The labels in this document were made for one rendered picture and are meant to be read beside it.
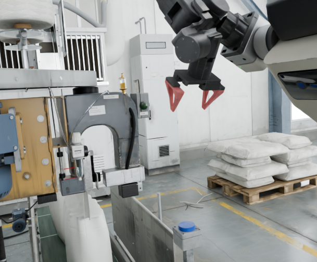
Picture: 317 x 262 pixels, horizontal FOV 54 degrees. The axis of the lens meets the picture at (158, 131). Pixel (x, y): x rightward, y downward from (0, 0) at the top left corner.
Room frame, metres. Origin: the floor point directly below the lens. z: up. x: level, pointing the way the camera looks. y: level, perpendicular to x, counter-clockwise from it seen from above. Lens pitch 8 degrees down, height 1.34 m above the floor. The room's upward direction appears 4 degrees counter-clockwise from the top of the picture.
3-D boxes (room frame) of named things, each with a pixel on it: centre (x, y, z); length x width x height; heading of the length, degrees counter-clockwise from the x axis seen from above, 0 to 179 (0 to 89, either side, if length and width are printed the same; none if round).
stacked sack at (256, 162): (3.80, -1.02, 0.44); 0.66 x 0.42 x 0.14; 17
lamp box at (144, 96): (1.15, 0.06, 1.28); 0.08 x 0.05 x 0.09; 23
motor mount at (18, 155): (0.90, 0.42, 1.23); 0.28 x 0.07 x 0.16; 23
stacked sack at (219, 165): (3.99, -0.98, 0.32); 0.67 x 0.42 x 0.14; 117
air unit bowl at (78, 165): (0.99, 0.26, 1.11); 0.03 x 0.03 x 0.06
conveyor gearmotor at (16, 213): (2.48, 1.17, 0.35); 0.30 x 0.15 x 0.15; 23
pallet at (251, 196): (3.94, -1.32, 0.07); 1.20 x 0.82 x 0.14; 115
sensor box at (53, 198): (1.00, 0.38, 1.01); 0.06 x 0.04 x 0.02; 113
